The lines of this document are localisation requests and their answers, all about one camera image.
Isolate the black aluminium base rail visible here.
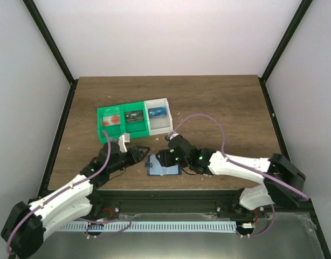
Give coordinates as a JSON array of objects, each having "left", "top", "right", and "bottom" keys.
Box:
[{"left": 27, "top": 189, "right": 312, "bottom": 216}]

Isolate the red white card stack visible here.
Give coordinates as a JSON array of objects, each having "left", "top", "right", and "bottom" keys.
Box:
[{"left": 102, "top": 114, "right": 121, "bottom": 127}]

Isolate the left black frame post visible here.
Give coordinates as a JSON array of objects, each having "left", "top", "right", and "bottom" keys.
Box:
[{"left": 22, "top": 0, "right": 75, "bottom": 84}]

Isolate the right black frame post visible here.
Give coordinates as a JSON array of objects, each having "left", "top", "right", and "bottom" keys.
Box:
[{"left": 261, "top": 0, "right": 314, "bottom": 81}]

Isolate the green bin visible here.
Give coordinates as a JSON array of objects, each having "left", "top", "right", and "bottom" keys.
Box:
[
  {"left": 121, "top": 101, "right": 149, "bottom": 139},
  {"left": 97, "top": 105, "right": 125, "bottom": 144}
]

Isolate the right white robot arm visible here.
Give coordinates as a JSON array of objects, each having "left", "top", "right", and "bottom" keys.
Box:
[{"left": 156, "top": 134, "right": 308, "bottom": 217}]

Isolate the black card stack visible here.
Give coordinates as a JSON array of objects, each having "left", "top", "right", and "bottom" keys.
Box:
[{"left": 125, "top": 110, "right": 144, "bottom": 123}]

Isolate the light blue slotted cable duct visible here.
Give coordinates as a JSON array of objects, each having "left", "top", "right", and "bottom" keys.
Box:
[{"left": 59, "top": 221, "right": 237, "bottom": 233}]

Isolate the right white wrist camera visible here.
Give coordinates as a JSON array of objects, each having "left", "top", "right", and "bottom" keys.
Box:
[{"left": 165, "top": 133, "right": 178, "bottom": 141}]

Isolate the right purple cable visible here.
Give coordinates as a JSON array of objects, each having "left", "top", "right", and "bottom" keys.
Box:
[{"left": 169, "top": 114, "right": 309, "bottom": 202}]

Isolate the purple cable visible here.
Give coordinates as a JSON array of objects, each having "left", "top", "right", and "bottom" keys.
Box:
[
  {"left": 6, "top": 130, "right": 120, "bottom": 256},
  {"left": 169, "top": 114, "right": 309, "bottom": 202}
]

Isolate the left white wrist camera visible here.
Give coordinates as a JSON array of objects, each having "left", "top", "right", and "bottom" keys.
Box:
[{"left": 118, "top": 133, "right": 130, "bottom": 153}]

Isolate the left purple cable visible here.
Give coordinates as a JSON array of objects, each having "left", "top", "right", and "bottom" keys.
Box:
[{"left": 6, "top": 130, "right": 120, "bottom": 256}]

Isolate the white translucent bin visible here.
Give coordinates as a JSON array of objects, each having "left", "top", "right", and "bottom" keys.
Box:
[{"left": 144, "top": 98, "right": 173, "bottom": 135}]

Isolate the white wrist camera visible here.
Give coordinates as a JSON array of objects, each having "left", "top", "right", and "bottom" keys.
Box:
[
  {"left": 118, "top": 133, "right": 130, "bottom": 153},
  {"left": 165, "top": 133, "right": 178, "bottom": 141}
]

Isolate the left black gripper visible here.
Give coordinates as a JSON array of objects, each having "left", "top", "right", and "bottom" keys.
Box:
[{"left": 108, "top": 146, "right": 151, "bottom": 174}]

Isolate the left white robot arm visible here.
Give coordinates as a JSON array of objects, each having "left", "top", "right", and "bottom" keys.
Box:
[{"left": 1, "top": 142, "right": 150, "bottom": 258}]

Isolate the blue card holder wallet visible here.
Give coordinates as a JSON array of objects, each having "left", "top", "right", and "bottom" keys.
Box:
[{"left": 145, "top": 155, "right": 182, "bottom": 176}]

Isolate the black frame post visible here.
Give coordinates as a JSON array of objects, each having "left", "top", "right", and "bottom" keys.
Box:
[
  {"left": 22, "top": 0, "right": 75, "bottom": 84},
  {"left": 261, "top": 0, "right": 314, "bottom": 81}
]

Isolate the blue card stack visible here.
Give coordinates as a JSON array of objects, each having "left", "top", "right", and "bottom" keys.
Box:
[{"left": 148, "top": 106, "right": 167, "bottom": 119}]

